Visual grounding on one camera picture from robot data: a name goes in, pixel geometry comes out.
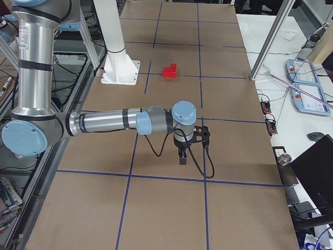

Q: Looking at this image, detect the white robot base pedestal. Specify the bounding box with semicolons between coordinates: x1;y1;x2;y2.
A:
94;0;140;85

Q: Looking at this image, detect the red wooden cube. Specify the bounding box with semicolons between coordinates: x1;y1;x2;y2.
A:
169;63;177;72
162;67;170;78
169;69;177;78

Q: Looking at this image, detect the brown paper table cover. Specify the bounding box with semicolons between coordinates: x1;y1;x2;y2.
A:
25;1;298;249

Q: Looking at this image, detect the teach pendant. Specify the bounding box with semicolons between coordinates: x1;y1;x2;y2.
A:
291;82;331;117
286;59;320;85

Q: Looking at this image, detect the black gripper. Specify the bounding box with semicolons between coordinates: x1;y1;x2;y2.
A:
173;130;194;165

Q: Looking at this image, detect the black monitor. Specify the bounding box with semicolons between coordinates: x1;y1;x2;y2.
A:
291;134;332;215

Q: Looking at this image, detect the black computer mouse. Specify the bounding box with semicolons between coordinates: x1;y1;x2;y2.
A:
306;132;325;142

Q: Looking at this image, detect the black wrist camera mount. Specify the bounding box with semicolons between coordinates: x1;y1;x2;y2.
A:
190;126;210;148

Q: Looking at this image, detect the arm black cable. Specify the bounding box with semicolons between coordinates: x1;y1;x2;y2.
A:
143;130;215;179

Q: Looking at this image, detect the metal cup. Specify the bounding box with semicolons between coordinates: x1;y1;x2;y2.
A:
277;153;292;166

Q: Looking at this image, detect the orange connector block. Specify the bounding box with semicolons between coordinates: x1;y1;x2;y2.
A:
260;101;272;114

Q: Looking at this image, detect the upper teach pendant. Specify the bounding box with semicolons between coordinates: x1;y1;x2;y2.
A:
286;59;320;85

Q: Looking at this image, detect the lower teach pendant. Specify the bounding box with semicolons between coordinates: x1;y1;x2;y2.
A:
291;82;331;117

